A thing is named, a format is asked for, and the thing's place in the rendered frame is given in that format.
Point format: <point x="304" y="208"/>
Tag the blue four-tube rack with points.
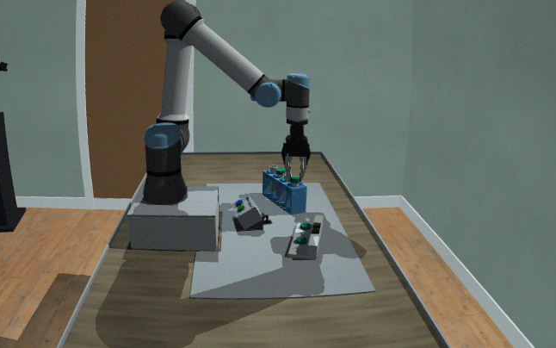
<point x="298" y="194"/>

